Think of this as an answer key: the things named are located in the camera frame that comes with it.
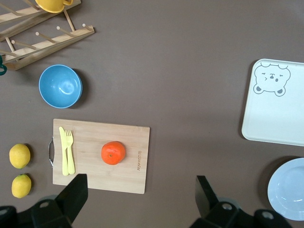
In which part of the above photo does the pale blue round plate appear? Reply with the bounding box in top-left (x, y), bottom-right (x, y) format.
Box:
top-left (267, 157), bottom-right (304, 221)

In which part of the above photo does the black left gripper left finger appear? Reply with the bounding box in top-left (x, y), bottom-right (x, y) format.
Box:
top-left (30, 173), bottom-right (89, 228)

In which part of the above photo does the wooden peg drying rack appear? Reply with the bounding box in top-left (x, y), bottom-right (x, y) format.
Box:
top-left (0, 0), bottom-right (95, 71)

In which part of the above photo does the orange mandarin fruit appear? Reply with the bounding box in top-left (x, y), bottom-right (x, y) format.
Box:
top-left (101, 141), bottom-right (126, 166)

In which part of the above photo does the dark green mug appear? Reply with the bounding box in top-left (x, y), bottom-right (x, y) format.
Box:
top-left (0, 54), bottom-right (8, 76)

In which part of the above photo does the bamboo cutting board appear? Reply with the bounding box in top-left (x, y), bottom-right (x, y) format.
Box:
top-left (48, 118), bottom-right (151, 195)

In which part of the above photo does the blue bowl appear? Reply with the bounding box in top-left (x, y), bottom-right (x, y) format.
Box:
top-left (38, 64), bottom-right (83, 109)

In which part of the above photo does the cream tray with bear print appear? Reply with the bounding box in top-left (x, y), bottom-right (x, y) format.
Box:
top-left (241, 58), bottom-right (304, 147)

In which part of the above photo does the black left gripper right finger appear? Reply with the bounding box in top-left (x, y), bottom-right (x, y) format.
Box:
top-left (190, 175), bottom-right (252, 228)

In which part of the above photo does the yellow lemon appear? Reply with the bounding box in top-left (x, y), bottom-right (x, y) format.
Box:
top-left (9, 143), bottom-right (31, 170)
top-left (11, 173), bottom-right (32, 199)

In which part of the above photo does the yellow plastic fork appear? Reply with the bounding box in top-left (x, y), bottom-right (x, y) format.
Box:
top-left (58, 126), bottom-right (70, 176)
top-left (64, 129), bottom-right (76, 175)

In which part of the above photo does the yellow mug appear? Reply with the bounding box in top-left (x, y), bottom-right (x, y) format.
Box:
top-left (35, 0), bottom-right (74, 14)

